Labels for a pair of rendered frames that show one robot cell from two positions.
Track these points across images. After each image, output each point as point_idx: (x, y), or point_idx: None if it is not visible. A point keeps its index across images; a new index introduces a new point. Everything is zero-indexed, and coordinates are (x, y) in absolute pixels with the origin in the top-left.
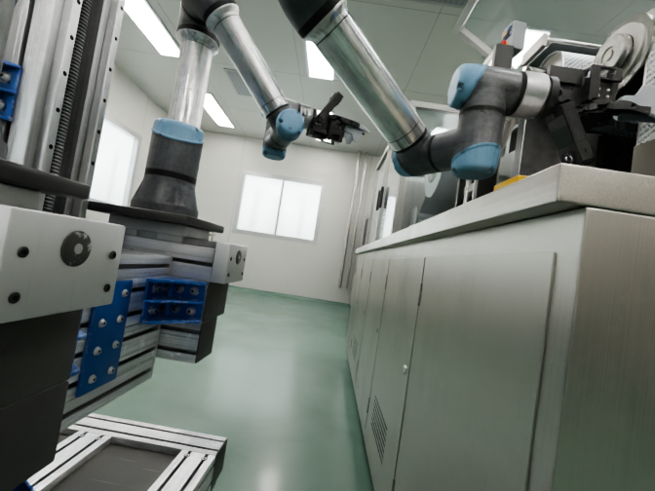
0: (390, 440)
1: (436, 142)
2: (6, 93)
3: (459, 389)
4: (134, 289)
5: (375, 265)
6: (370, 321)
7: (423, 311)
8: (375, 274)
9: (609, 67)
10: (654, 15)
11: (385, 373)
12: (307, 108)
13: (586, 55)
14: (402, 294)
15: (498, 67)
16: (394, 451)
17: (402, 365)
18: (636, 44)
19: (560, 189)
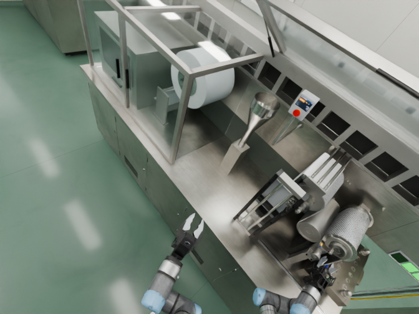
0: (207, 268)
1: (279, 313)
2: None
3: (259, 313)
4: None
5: (156, 166)
6: (162, 194)
7: (236, 276)
8: (159, 174)
9: (334, 281)
10: (367, 124)
11: (196, 245)
12: (178, 273)
13: (330, 194)
14: (212, 244)
15: (312, 311)
16: (212, 274)
17: (216, 265)
18: (345, 256)
19: None
